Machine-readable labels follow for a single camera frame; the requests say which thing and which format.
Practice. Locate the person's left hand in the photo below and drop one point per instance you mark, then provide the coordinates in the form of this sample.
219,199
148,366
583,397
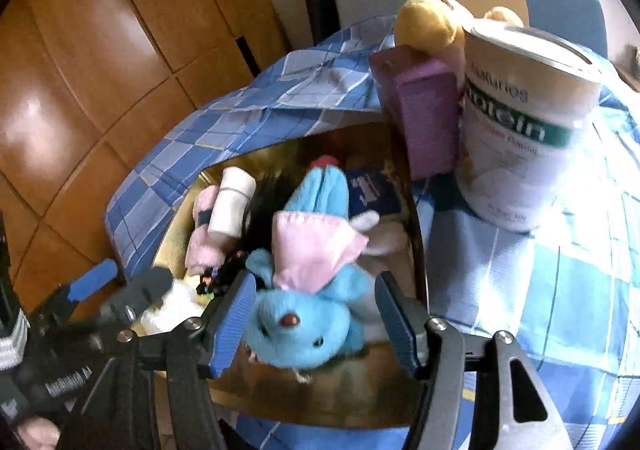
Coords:
37,432

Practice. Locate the white plastic bag wad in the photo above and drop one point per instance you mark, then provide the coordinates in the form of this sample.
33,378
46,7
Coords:
167,310

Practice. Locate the yellow plush toy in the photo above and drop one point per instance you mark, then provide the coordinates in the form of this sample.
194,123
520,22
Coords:
425,24

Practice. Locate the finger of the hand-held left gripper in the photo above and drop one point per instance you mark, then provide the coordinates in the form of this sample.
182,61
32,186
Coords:
92,280
142,292

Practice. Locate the blue plush toy pink skirt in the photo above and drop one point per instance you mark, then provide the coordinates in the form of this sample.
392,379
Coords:
300,330

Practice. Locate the large white protein can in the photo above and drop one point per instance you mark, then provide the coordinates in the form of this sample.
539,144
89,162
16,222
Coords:
510,169

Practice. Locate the mesh bandage roll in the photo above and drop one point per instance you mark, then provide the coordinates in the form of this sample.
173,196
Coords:
230,210

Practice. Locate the gold tin box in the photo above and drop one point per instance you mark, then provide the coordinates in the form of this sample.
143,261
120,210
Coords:
325,400

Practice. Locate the purple cardboard box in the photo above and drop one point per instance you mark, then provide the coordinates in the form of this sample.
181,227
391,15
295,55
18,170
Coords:
425,119

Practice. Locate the rag doll black hair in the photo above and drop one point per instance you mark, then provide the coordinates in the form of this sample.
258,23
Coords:
202,250

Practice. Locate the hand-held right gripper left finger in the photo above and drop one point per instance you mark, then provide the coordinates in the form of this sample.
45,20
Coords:
232,325

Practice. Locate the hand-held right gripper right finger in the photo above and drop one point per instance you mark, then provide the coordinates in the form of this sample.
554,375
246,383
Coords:
397,325

